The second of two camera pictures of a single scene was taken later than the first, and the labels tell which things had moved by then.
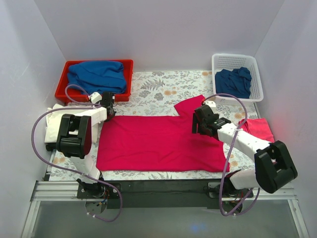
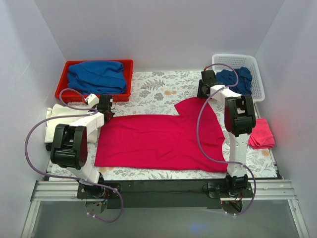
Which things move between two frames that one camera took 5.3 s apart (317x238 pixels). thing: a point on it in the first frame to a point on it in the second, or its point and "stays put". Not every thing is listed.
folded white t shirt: (53, 117) stays put
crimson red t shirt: (158, 144) stays put
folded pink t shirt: (258, 127) stays put
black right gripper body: (196, 123) to (203, 88)
